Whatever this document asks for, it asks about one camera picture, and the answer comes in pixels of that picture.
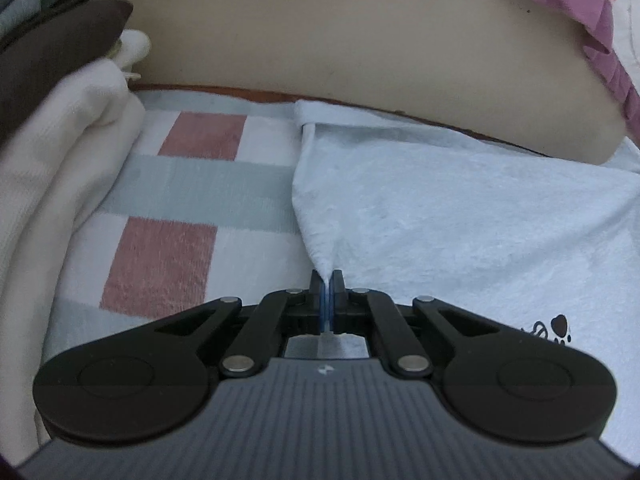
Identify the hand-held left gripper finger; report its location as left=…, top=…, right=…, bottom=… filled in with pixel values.
left=149, top=270, right=329, bottom=379
left=330, top=270, right=502, bottom=380

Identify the light grey printed shirt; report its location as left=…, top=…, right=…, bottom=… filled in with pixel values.
left=290, top=99, right=640, bottom=466

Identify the checked mat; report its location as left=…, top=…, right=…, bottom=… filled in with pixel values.
left=37, top=85, right=506, bottom=361

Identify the cream folded garment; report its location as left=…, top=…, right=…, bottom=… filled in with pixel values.
left=0, top=27, right=151, bottom=466

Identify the dark brown folded garment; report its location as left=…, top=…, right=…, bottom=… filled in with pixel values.
left=0, top=0, right=135, bottom=136

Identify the bear print blanket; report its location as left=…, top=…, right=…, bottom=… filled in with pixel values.
left=430, top=0, right=640, bottom=141

